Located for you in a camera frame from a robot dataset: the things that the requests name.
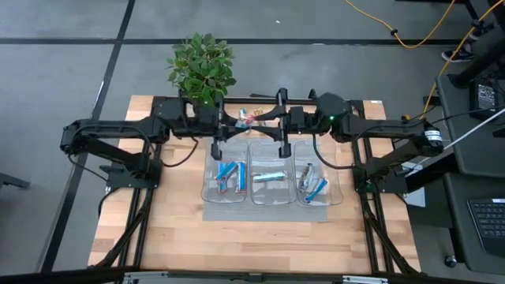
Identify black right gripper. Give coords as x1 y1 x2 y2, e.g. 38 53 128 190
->
250 88 317 159

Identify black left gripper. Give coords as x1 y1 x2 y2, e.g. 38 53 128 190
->
192 95 251 161

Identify green and white granola bar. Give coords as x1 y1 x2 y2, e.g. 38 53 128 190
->
298 163 316 193
235 108 250 130

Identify green plant in black pot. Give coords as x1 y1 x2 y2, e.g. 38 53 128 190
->
165 32 238 108

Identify clear plastic storage bin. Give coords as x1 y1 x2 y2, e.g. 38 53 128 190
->
200 138 249 204
294 138 344 207
248 138 297 207

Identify grey woven table mat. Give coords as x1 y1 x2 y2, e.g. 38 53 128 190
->
202 137 329 222

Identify person's foot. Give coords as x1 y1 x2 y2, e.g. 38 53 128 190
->
469 19 496 40
440 47 474 64

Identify black office desk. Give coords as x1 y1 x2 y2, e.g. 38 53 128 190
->
436 74 505 275

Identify black power adapter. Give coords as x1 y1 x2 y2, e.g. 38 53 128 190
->
469 77 502 121

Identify black chair leg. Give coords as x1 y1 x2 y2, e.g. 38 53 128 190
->
0 172 32 191

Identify black keyboard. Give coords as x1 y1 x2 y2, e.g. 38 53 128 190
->
467 196 505 258

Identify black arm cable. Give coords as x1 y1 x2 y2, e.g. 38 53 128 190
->
161 136 200 169
312 133 356 170

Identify black aluminium table frame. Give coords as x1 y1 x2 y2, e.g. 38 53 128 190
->
0 94 505 284

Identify yellow extension cable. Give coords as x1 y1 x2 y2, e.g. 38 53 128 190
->
342 0 457 50

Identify white cable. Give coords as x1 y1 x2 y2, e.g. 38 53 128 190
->
443 117 505 151

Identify yellow drop cord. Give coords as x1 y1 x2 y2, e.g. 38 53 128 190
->
421 0 505 118

